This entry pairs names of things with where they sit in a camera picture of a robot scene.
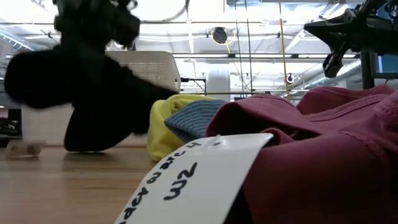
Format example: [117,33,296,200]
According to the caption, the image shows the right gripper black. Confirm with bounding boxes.
[303,0,398,78]

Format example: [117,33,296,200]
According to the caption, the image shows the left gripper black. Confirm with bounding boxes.
[54,0,141,54]

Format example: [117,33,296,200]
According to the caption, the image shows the black beanie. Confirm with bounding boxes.
[4,43,180,153]

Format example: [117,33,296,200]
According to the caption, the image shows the maroon cap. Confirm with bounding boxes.
[204,83,398,224]

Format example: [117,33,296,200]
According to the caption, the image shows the yellow shirt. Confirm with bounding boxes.
[146,93,220,162]

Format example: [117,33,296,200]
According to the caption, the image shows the blue knit cloth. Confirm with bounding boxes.
[164,99,228,144]

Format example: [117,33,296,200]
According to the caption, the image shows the black computer monitor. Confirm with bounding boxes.
[360,51,398,90]

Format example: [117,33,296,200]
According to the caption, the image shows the white plastic bin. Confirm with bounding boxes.
[21,50,182,147]

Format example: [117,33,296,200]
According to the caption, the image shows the ceiling light strip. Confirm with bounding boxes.
[172,53,358,60]

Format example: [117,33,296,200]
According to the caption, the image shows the white pillar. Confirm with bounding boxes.
[206,66,232,102]

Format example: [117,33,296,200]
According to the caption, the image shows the white handwritten paper tag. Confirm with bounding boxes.
[113,133,275,224]

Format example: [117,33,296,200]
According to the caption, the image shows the silver ventilation duct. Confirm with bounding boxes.
[281,58,363,98]

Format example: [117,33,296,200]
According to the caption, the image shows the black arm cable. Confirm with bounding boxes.
[136,0,191,25]

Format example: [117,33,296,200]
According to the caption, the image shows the black hanging cable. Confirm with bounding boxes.
[233,0,245,94]

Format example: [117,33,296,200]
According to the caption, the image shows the black ceiling cable reel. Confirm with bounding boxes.
[211,26,229,45]

